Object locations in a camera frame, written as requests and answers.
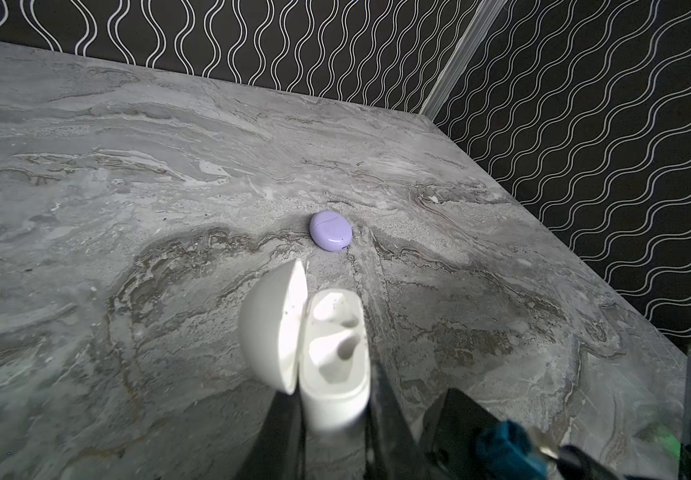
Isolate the white earbud charging case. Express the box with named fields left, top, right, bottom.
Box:
left=237, top=259, right=371, bottom=435

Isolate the purple earbud charging case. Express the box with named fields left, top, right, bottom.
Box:
left=308, top=210, right=353, bottom=252

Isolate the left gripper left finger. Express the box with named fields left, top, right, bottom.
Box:
left=233, top=392, right=306, bottom=480

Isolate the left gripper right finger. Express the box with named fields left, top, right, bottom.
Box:
left=365, top=361, right=433, bottom=480

